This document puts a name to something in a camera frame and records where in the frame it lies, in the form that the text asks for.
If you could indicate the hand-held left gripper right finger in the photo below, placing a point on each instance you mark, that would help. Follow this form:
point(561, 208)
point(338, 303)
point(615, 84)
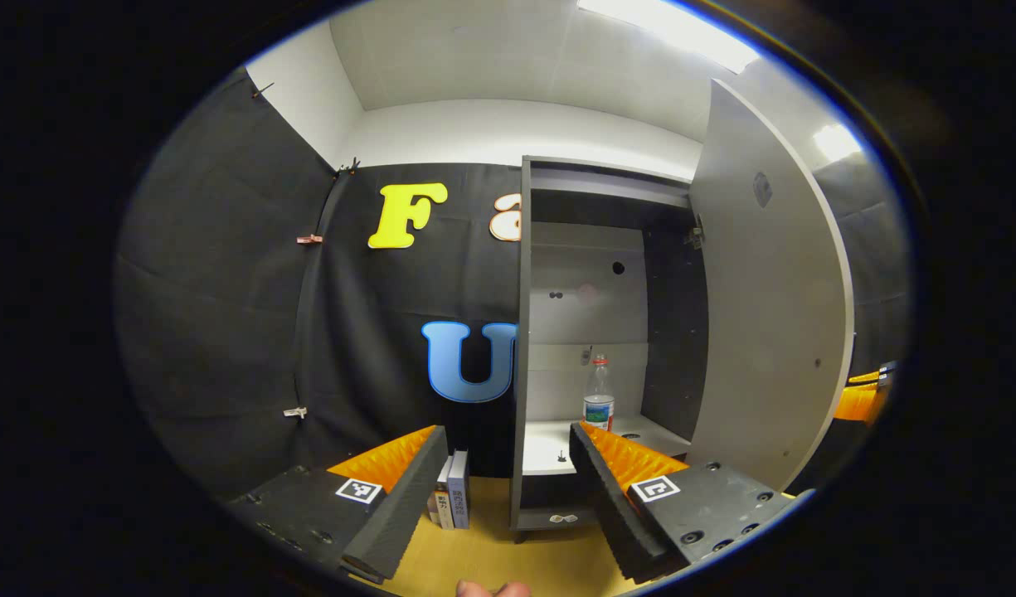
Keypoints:
point(607, 506)

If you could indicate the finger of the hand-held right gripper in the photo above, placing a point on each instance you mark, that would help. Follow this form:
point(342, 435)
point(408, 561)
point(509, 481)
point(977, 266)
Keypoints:
point(877, 375)
point(856, 402)

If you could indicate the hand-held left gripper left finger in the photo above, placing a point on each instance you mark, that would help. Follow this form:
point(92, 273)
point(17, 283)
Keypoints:
point(404, 506)

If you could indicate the clear plastic bottle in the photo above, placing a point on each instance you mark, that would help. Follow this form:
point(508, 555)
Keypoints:
point(599, 398)

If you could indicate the beige cabinet door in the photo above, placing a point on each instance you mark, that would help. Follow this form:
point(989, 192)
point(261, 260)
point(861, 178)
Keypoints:
point(773, 332)

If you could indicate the white clip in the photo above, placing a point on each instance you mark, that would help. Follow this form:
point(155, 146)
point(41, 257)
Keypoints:
point(294, 412)

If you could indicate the small ceiling light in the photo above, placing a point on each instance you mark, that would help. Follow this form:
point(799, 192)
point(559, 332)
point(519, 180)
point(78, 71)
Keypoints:
point(838, 143)

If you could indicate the black backdrop cloth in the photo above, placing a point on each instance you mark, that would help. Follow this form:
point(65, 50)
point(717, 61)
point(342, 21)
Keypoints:
point(226, 315)

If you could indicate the black binder clip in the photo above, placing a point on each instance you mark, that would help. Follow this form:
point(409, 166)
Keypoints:
point(350, 167)
point(263, 89)

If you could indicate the long ceiling light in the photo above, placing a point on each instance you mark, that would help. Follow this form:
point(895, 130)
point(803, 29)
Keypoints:
point(682, 29)

